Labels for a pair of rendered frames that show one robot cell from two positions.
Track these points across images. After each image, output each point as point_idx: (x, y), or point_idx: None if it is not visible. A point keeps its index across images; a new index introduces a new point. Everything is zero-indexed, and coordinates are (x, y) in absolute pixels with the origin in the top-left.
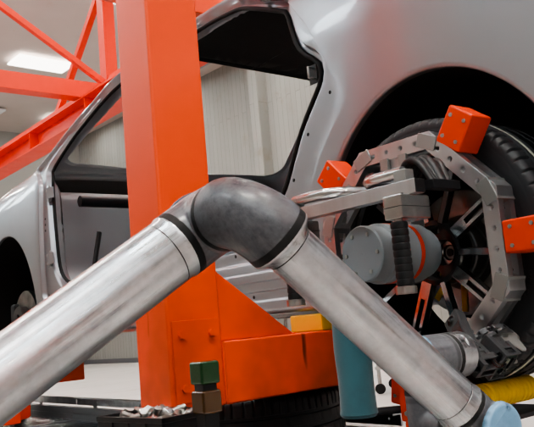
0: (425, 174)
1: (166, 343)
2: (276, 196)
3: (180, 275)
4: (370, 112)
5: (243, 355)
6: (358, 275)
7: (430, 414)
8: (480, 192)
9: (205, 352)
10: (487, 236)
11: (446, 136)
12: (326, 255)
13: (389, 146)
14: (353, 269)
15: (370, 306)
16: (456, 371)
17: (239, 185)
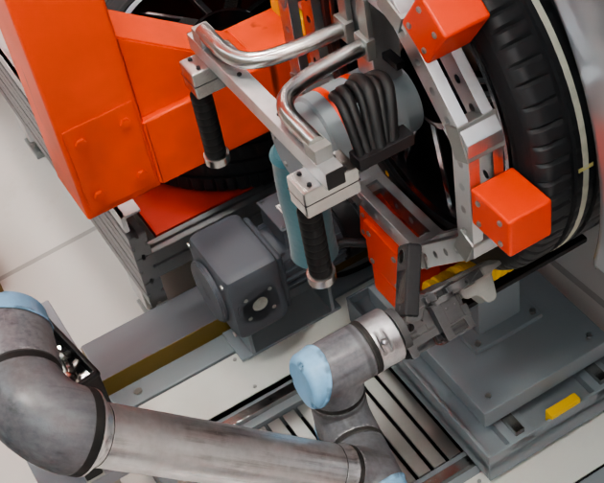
0: (353, 147)
1: (61, 153)
2: (61, 429)
3: None
4: None
5: (178, 125)
6: (190, 439)
7: (326, 432)
8: (449, 139)
9: (120, 146)
10: (455, 189)
11: (413, 32)
12: (139, 453)
13: None
14: (283, 157)
15: (204, 472)
16: (326, 473)
17: (15, 412)
